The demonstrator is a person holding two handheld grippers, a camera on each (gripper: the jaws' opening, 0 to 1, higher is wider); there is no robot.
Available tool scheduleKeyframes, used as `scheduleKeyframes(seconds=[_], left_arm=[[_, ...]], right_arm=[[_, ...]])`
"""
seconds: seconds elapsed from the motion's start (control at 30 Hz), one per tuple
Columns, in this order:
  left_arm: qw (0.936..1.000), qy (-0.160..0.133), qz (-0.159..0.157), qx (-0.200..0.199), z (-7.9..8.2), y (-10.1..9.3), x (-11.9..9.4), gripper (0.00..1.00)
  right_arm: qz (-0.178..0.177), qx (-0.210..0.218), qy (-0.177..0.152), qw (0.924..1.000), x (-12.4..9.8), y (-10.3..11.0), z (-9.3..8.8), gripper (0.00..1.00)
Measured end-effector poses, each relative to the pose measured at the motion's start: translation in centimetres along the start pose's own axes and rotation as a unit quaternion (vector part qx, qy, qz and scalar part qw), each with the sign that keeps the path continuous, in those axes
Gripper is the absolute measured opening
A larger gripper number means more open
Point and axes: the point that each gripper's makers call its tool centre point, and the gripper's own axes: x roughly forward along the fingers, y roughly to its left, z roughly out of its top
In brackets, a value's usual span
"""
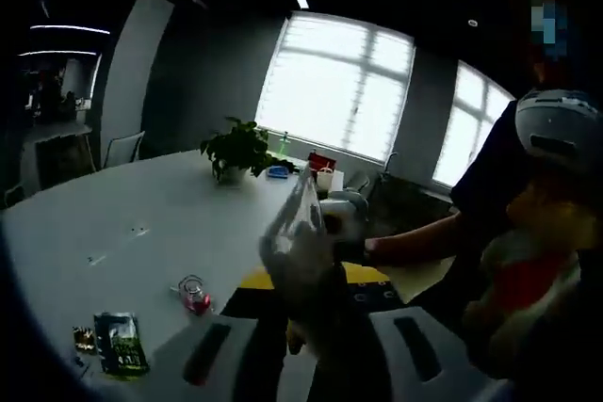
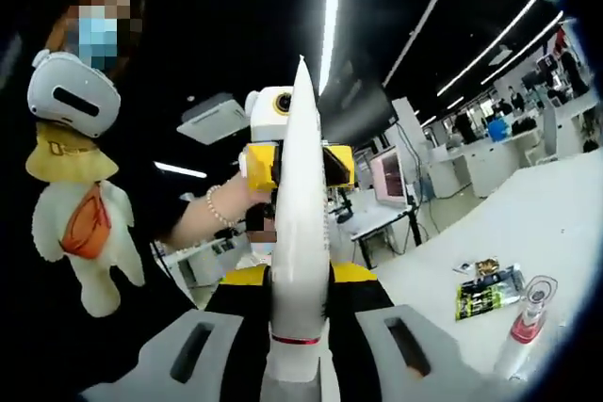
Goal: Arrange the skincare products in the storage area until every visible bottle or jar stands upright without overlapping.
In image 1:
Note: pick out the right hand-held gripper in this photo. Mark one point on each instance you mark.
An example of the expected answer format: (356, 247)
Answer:
(351, 213)

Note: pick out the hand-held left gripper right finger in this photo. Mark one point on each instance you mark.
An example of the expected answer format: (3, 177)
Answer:
(358, 350)

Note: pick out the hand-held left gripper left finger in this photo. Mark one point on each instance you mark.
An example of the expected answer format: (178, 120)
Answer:
(235, 364)

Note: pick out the white skincare tube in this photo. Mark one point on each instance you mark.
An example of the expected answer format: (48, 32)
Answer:
(297, 242)

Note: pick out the tall red-collared skincare bottle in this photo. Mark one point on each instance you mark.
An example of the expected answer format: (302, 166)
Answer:
(195, 300)

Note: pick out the green skincare sachet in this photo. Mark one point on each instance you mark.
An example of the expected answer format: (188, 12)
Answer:
(122, 350)

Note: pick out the gold skincare sachet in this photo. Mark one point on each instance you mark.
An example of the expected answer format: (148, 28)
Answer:
(85, 340)

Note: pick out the person's right hand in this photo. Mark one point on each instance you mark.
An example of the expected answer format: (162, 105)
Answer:
(381, 251)

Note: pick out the white cup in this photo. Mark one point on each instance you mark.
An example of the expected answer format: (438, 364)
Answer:
(325, 181)

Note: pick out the red box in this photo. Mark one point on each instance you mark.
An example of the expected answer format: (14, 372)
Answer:
(325, 161)

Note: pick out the small blue pack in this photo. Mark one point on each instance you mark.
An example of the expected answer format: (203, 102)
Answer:
(278, 172)

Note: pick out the bright window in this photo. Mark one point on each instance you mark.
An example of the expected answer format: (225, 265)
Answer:
(330, 91)
(466, 129)

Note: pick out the potted green plant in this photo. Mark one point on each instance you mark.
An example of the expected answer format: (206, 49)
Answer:
(238, 148)

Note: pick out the grey chest device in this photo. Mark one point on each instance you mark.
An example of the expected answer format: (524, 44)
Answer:
(556, 129)

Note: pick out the white frame chair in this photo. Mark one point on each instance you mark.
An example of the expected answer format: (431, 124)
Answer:
(125, 150)

